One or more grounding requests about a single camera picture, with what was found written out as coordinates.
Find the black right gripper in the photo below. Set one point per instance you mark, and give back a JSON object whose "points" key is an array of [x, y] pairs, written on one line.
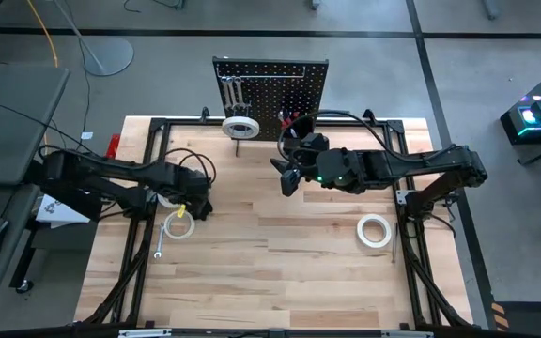
{"points": [[307, 166]]}

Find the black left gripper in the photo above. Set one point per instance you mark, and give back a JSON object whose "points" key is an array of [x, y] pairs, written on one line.
{"points": [[193, 185]]}

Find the white masking tape roll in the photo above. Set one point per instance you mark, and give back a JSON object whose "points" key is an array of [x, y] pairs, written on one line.
{"points": [[167, 227], [167, 204], [226, 127], [360, 231]]}

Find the large black screwdriver red cap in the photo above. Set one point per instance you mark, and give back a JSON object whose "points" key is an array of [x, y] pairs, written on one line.
{"points": [[285, 123]]}

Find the chrome combination wrench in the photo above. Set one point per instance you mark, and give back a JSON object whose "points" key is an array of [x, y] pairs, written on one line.
{"points": [[240, 91], [226, 91], [159, 241], [233, 94]]}

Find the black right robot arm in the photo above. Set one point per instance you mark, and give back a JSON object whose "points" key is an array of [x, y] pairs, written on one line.
{"points": [[392, 164]]}

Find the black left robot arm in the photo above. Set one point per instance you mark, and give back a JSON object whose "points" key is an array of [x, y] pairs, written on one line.
{"points": [[111, 171]]}

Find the yellow tape tag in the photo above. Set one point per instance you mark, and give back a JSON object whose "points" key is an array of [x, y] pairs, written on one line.
{"points": [[181, 210]]}

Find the black pegboard storage bin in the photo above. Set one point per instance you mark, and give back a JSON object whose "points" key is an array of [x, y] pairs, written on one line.
{"points": [[304, 123]]}

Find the thin black metal bar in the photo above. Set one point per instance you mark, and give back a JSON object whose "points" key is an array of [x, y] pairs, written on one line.
{"points": [[237, 148]]}

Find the black perforated pegboard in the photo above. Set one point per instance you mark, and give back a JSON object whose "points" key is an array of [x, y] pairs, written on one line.
{"points": [[270, 94]]}

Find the red flat object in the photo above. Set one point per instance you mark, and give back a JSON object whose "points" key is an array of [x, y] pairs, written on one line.
{"points": [[113, 143]]}

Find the black diagonal support beam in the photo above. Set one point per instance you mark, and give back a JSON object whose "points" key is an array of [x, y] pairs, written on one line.
{"points": [[78, 203]]}

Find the small white paper tag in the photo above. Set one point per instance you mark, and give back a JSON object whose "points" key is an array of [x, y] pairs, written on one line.
{"points": [[87, 135]]}

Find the white printed paper sheets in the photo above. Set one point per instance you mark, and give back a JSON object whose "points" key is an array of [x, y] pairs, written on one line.
{"points": [[59, 212]]}

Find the grey round-base floor stand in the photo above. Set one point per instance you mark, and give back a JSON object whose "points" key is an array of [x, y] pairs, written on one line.
{"points": [[108, 56]]}

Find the large grey desk top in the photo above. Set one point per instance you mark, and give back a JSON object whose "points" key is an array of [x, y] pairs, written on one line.
{"points": [[12, 122]]}

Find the black caster wheel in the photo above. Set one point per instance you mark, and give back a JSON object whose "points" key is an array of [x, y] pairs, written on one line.
{"points": [[24, 286]]}

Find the black computer case RGB lights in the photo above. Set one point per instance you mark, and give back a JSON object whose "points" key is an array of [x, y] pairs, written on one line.
{"points": [[538, 112]]}

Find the black platform hazard stripes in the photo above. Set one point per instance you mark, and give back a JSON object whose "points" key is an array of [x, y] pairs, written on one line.
{"points": [[533, 319]]}

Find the silver aluminium rail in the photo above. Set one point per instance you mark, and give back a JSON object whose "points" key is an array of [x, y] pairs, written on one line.
{"points": [[275, 334]]}

